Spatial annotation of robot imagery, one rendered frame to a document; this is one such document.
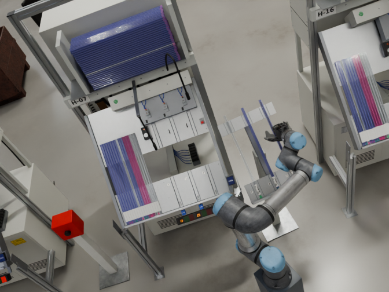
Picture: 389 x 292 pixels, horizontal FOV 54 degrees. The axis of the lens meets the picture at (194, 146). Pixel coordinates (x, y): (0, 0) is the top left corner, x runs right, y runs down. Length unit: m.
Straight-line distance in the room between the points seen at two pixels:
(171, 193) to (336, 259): 1.21
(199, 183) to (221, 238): 0.79
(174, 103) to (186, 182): 0.47
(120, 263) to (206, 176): 1.20
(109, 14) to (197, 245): 1.75
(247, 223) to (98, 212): 2.12
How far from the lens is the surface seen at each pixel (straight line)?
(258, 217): 1.62
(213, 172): 2.27
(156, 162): 2.72
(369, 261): 2.82
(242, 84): 4.04
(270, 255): 1.98
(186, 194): 2.29
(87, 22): 2.21
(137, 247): 2.60
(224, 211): 1.66
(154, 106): 2.23
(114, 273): 3.13
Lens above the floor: 2.56
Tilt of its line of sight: 46 degrees down
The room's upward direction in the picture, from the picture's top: 23 degrees counter-clockwise
